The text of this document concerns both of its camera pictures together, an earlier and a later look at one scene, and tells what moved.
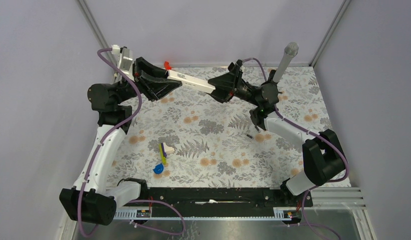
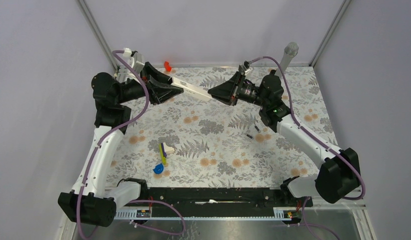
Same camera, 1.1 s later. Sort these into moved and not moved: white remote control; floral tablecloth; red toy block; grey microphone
Moved: white remote control
Not moved: floral tablecloth; grey microphone; red toy block
